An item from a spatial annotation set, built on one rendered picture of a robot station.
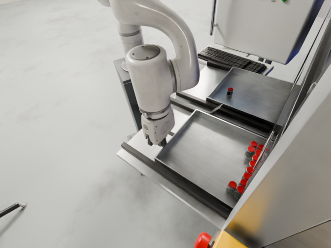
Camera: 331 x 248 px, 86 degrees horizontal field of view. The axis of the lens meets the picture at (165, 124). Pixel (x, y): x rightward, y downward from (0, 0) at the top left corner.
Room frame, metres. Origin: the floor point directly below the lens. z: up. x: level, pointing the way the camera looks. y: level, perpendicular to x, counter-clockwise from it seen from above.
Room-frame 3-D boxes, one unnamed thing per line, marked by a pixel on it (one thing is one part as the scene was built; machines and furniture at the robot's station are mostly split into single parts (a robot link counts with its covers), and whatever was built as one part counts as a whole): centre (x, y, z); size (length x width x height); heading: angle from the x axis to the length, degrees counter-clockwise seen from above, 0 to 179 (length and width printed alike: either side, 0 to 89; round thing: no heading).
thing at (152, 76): (0.35, 0.02, 1.17); 0.09 x 0.08 x 0.13; 98
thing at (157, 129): (0.35, 0.02, 1.03); 0.10 x 0.07 x 0.11; 137
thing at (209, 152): (0.28, -0.16, 0.90); 0.34 x 0.26 x 0.04; 47
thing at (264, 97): (0.52, -0.39, 0.90); 0.34 x 0.26 x 0.04; 47
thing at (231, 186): (0.17, -0.16, 0.90); 0.02 x 0.02 x 0.05
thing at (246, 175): (0.22, -0.23, 0.90); 0.18 x 0.02 x 0.05; 137
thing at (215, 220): (0.45, -0.23, 0.87); 0.70 x 0.48 x 0.02; 137
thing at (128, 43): (0.98, 0.11, 0.95); 0.19 x 0.19 x 0.18
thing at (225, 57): (0.95, -0.43, 0.82); 0.40 x 0.14 x 0.02; 39
